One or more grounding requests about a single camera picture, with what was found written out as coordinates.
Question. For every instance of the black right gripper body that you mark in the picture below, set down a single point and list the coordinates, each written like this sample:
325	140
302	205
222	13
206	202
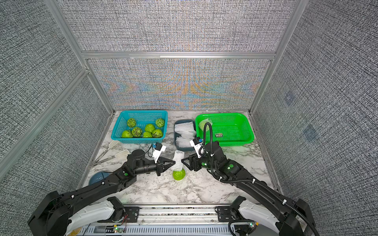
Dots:
199	165

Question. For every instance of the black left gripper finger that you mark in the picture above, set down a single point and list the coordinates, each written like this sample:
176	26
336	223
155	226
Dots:
166	165
165	160

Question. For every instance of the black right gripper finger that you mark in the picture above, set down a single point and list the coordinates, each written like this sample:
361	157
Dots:
190	157
188	163

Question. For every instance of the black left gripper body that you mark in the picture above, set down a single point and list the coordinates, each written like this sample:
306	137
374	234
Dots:
159	169

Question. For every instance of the white foam net sleeve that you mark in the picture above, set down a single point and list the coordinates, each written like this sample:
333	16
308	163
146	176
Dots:
178	156
207	127

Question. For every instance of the green custard apple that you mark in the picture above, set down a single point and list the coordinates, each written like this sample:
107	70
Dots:
202	124

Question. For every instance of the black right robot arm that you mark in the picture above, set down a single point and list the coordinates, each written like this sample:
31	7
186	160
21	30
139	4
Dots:
285	216

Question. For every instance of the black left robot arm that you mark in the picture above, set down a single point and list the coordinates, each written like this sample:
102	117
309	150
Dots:
52	216

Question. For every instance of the white foam net pile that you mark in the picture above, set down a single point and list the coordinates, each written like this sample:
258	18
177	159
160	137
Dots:
185	129

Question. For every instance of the custard apple in teal basket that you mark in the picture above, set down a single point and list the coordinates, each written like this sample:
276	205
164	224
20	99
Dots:
131	122

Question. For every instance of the teal plastic basket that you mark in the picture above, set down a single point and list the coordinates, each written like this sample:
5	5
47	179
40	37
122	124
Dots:
143	117

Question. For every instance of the bright green plastic basket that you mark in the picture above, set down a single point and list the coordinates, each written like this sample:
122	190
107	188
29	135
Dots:
235	128

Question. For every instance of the blue bowl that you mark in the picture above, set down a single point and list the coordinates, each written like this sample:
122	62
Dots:
97	177

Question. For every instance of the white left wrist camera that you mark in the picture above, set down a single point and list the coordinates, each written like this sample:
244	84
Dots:
158	149

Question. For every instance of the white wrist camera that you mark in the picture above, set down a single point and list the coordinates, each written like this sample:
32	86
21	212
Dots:
158	149
197	144

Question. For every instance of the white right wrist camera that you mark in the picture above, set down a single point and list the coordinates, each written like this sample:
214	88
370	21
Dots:
197	144

